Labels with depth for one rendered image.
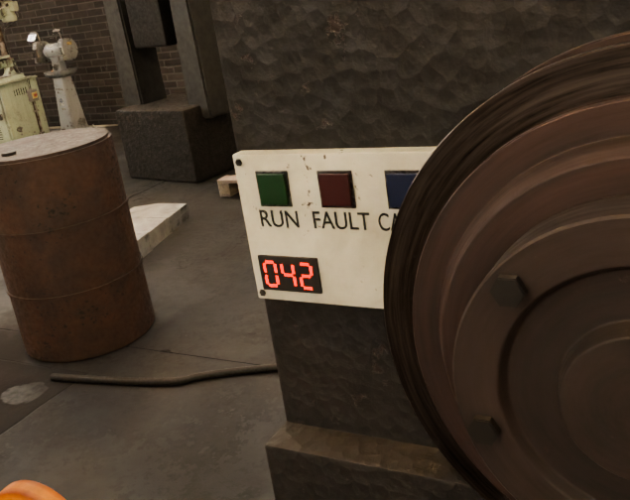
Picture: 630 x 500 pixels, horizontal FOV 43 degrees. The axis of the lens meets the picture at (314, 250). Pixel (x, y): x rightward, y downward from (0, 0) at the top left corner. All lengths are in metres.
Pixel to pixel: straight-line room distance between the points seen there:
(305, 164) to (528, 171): 0.32
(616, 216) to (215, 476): 2.13
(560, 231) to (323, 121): 0.38
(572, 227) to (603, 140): 0.08
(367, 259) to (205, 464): 1.82
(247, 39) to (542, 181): 0.42
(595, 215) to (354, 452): 0.54
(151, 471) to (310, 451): 1.69
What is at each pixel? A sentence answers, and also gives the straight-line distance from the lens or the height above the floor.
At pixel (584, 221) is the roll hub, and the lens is 0.55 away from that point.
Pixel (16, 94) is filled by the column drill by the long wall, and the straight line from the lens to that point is 8.73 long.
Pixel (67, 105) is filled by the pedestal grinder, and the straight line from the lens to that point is 9.27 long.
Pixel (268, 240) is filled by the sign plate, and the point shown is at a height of 1.14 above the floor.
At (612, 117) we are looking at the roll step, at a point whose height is 1.30.
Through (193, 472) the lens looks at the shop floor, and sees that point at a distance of 2.62.
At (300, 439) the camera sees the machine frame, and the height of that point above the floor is 0.87.
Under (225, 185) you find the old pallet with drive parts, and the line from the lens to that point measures 5.49.
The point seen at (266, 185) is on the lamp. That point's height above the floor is 1.21.
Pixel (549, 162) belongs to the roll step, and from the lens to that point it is 0.61.
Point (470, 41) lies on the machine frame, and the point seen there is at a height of 1.34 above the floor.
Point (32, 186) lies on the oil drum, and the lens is 3.30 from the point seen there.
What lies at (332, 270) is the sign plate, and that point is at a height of 1.10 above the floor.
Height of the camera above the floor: 1.43
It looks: 20 degrees down
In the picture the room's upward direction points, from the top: 9 degrees counter-clockwise
